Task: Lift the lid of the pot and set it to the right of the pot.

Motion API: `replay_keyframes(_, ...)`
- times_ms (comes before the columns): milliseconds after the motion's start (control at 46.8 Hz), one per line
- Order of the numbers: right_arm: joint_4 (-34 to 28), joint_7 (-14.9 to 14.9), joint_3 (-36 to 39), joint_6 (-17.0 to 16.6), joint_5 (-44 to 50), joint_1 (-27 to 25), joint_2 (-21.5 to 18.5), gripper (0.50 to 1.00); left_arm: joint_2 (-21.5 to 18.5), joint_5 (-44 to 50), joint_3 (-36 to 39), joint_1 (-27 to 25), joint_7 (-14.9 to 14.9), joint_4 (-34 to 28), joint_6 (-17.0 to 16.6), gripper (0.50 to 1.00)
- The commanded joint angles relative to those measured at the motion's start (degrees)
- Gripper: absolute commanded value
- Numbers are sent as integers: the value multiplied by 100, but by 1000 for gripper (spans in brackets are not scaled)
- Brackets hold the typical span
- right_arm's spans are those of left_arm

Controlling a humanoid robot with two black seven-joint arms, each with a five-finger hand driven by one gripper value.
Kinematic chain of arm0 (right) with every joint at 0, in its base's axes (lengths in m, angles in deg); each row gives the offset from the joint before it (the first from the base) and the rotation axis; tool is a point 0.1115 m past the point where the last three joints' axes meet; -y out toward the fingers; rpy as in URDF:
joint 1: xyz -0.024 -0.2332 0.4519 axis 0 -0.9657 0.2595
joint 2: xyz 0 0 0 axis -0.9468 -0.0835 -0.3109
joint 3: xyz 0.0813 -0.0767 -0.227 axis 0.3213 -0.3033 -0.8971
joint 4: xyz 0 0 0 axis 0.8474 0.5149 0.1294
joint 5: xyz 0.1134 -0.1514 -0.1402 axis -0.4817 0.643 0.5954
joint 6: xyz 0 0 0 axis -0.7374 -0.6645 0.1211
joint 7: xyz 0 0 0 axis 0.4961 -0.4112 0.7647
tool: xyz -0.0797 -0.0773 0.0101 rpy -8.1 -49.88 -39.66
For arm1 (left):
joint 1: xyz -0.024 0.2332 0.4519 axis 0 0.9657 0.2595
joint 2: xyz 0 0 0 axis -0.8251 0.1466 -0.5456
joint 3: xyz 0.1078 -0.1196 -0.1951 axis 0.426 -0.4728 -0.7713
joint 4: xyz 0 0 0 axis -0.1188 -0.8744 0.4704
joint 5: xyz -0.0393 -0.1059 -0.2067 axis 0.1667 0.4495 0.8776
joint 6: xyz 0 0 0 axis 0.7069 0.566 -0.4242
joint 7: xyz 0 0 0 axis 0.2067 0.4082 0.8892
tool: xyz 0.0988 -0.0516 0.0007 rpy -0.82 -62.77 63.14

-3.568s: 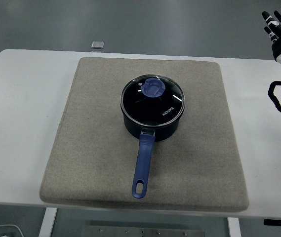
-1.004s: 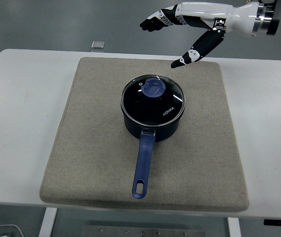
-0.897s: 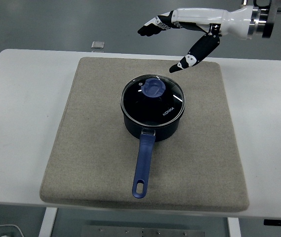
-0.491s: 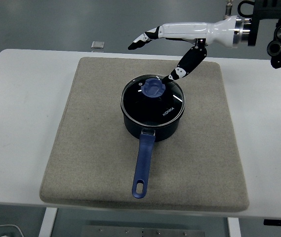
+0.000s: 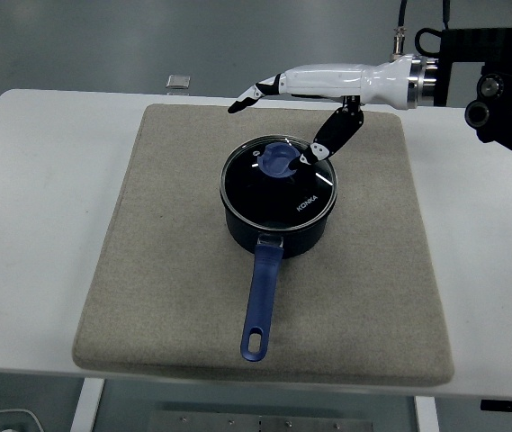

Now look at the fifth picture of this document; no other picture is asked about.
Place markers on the beige fabric mat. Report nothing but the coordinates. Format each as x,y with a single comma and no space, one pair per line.
170,270

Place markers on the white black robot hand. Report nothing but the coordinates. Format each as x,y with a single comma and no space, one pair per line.
327,80

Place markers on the small silver floor plate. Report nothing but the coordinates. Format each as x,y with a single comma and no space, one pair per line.
178,81

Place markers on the glass lid with blue knob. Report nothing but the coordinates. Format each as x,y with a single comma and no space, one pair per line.
271,164

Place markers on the white table leg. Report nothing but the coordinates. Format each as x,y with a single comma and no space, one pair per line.
87,405
426,416

